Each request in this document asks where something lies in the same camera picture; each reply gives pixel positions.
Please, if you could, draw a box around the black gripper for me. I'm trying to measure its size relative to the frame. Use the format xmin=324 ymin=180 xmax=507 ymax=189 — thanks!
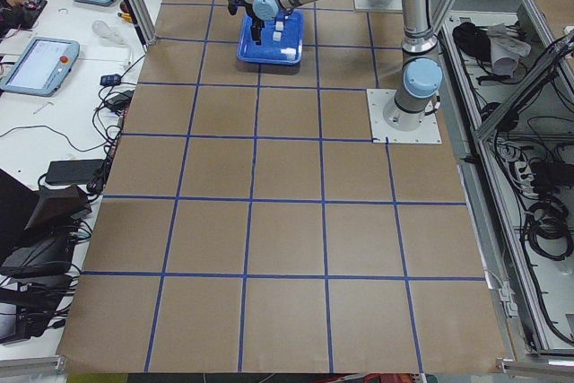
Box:
xmin=249 ymin=16 xmax=265 ymax=45

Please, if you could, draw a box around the blue plastic tray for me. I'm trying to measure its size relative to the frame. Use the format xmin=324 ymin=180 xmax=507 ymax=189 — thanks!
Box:
xmin=237 ymin=11 xmax=304 ymax=65

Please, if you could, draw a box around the clear plastic bottle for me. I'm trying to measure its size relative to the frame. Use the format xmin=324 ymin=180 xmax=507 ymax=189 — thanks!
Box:
xmin=91 ymin=20 xmax=125 ymax=45

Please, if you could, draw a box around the teach pendant near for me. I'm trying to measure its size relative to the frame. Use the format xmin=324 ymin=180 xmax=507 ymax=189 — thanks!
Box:
xmin=1 ymin=37 xmax=80 ymax=97

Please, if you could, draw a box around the black power brick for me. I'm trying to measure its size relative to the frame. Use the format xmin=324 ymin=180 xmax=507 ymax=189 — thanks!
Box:
xmin=45 ymin=159 xmax=104 ymax=186

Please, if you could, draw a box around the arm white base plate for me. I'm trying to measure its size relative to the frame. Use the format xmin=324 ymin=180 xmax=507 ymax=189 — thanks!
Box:
xmin=366 ymin=89 xmax=442 ymax=145
xmin=353 ymin=0 xmax=403 ymax=13

